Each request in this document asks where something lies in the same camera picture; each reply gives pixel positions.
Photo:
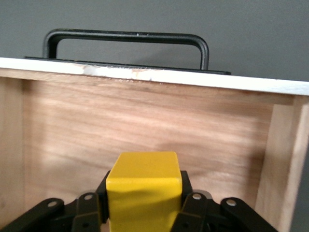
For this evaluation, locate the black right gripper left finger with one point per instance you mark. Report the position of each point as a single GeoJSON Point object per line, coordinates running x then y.
{"type": "Point", "coordinates": [87, 212]}

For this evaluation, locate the wooden drawer with white front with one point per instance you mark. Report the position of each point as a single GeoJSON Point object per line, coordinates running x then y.
{"type": "Point", "coordinates": [144, 116]}

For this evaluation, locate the yellow wooden block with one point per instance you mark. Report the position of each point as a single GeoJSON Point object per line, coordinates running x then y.
{"type": "Point", "coordinates": [144, 183]}

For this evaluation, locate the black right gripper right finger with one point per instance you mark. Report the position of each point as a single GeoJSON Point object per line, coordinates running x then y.
{"type": "Point", "coordinates": [198, 212]}

